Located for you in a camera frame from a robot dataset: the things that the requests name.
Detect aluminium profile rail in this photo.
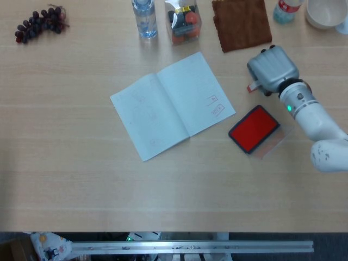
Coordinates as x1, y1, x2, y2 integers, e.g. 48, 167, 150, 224
71, 240, 315, 256

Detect white patterned plastic bag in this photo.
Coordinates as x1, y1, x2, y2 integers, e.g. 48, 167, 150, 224
29, 232, 74, 261

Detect red label plastic bottle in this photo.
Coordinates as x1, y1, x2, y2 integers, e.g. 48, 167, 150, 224
272, 0, 305, 24

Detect dark purple grape bunch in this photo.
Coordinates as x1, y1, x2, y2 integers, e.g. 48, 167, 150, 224
14, 4, 70, 45

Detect open white notebook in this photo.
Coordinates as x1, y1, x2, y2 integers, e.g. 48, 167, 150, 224
109, 52, 237, 162

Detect white cup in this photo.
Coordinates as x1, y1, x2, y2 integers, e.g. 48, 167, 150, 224
334, 21, 348, 35

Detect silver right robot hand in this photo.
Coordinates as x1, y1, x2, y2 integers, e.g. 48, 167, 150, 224
246, 45, 300, 97

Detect cream ceramic bowl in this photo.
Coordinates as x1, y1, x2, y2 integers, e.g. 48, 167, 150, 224
304, 0, 348, 30

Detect red ink pad with lid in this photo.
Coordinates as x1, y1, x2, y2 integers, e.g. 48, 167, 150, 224
228, 104, 296, 160

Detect clear plastic water bottle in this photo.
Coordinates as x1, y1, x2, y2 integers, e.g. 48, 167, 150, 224
132, 0, 158, 39

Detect brown folded cloth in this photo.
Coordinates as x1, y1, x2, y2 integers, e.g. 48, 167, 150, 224
212, 0, 273, 53

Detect cardboard box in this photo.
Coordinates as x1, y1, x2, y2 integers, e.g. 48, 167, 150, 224
0, 237, 35, 261

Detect small red-white stamp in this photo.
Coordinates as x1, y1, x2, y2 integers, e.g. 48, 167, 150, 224
246, 80, 260, 94

